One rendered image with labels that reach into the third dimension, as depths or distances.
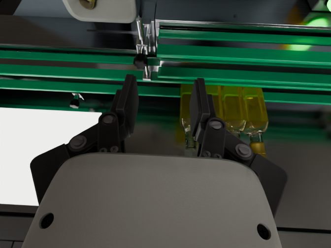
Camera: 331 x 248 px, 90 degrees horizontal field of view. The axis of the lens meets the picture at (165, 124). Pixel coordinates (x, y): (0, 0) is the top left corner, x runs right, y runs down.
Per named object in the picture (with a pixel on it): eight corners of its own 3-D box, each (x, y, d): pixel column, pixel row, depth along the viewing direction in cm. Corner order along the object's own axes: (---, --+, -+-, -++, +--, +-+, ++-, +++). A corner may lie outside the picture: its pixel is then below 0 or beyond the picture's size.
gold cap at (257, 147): (246, 144, 45) (248, 161, 44) (253, 141, 42) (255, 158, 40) (259, 145, 45) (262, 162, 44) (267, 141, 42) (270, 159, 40)
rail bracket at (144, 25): (144, 57, 49) (139, 93, 44) (135, -6, 33) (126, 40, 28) (154, 57, 49) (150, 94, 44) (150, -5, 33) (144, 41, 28)
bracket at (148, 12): (145, 34, 50) (143, 52, 47) (142, 1, 41) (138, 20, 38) (157, 35, 50) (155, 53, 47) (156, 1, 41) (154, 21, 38)
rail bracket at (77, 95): (84, 82, 63) (76, 113, 58) (76, 70, 57) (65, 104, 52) (95, 82, 63) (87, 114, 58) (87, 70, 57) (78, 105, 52)
